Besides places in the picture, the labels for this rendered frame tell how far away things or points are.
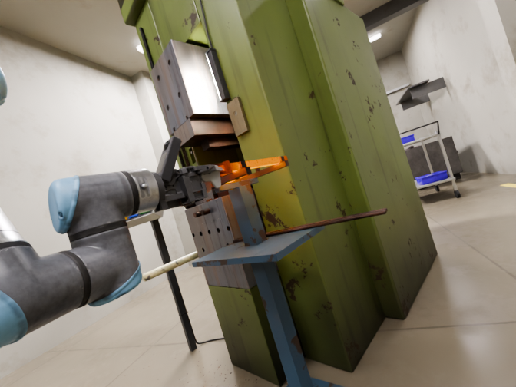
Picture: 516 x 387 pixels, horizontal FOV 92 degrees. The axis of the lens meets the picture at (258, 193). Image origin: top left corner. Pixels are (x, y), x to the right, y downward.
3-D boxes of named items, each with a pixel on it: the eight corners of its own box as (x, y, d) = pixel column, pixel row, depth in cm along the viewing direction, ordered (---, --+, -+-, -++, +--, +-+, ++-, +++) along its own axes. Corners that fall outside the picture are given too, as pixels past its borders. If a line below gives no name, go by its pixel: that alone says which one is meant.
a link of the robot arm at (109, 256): (61, 319, 40) (38, 244, 40) (122, 286, 50) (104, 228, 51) (101, 312, 36) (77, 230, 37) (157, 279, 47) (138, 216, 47)
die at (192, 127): (194, 134, 129) (189, 117, 130) (178, 148, 144) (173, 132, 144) (251, 132, 159) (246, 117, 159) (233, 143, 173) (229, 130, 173)
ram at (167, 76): (202, 105, 120) (177, 27, 120) (170, 136, 148) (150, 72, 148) (261, 108, 149) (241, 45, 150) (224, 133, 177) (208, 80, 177)
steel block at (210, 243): (249, 289, 114) (220, 196, 115) (206, 285, 141) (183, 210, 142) (314, 246, 153) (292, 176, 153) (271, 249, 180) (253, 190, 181)
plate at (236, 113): (247, 130, 119) (236, 96, 119) (236, 137, 126) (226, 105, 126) (250, 130, 120) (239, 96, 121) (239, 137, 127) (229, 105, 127)
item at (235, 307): (280, 388, 114) (249, 289, 114) (231, 364, 141) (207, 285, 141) (337, 319, 152) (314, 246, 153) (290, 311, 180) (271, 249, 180)
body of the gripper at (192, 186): (193, 203, 65) (150, 214, 56) (184, 171, 65) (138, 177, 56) (211, 196, 60) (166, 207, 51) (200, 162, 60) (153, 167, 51)
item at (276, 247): (277, 261, 65) (276, 253, 65) (193, 267, 91) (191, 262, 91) (325, 228, 88) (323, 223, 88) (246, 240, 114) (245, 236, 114)
